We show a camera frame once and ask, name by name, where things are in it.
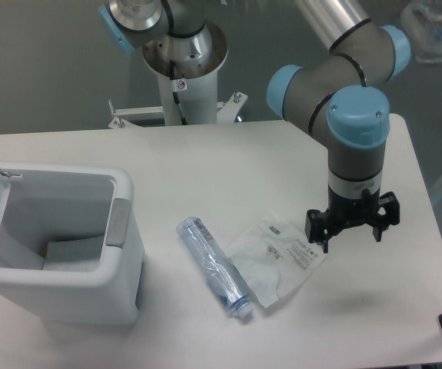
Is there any white trash inside can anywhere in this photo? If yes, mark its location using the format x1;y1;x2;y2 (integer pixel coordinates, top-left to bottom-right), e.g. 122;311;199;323
43;236;104;272

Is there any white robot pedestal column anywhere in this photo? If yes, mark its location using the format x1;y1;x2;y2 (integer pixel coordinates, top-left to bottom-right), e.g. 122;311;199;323
142;20;228;126

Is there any grey trash can push button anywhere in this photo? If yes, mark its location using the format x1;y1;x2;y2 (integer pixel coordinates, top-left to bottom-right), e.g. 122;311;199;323
105;198;131;248

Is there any black cable on pedestal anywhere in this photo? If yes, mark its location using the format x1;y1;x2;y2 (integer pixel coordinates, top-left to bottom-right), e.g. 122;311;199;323
168;60;188;126

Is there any clear plastic bag on floor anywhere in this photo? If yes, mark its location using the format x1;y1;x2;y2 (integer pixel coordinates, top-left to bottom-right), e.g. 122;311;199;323
400;1;442;65

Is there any white pedestal base frame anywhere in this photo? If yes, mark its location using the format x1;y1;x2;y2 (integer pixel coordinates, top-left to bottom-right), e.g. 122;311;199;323
108;91;248;129

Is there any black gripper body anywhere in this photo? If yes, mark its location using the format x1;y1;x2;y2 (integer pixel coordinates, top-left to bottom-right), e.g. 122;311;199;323
327;186;381;229

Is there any crushed clear plastic bottle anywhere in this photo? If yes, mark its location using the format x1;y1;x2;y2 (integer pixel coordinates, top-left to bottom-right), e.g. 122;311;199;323
176;217;254;320

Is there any white plastic trash can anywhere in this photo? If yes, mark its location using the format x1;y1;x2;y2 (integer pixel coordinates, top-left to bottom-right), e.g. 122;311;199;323
0;163;145;324

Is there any white printed plastic pouch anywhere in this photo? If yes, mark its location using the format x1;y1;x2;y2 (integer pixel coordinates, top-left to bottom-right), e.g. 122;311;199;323
228;211;326;308

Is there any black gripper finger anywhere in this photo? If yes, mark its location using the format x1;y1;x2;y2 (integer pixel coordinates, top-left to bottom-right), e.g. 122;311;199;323
365;191;400;242
305;209;344;254

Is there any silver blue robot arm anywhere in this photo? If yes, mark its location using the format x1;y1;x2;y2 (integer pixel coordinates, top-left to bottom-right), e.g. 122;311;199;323
98;1;410;248

